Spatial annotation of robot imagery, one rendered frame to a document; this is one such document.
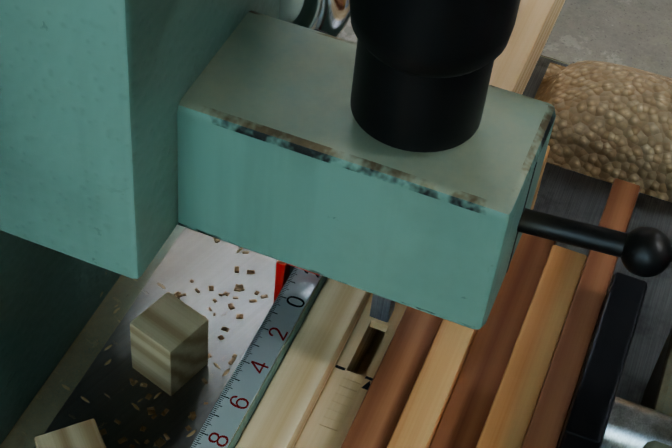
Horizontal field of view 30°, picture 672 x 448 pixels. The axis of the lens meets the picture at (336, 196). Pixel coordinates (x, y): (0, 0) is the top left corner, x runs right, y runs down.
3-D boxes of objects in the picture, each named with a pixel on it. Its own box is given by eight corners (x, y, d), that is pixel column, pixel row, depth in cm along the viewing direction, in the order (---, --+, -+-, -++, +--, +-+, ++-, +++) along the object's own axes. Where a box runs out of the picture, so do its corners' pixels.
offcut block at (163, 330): (131, 367, 72) (128, 322, 69) (169, 335, 74) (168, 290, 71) (171, 397, 71) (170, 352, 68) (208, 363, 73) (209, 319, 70)
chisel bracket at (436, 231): (476, 359, 51) (513, 216, 45) (168, 248, 54) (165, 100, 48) (524, 240, 56) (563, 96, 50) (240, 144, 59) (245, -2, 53)
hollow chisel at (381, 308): (387, 323, 57) (400, 249, 53) (369, 316, 57) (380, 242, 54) (394, 309, 57) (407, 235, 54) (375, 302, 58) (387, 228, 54)
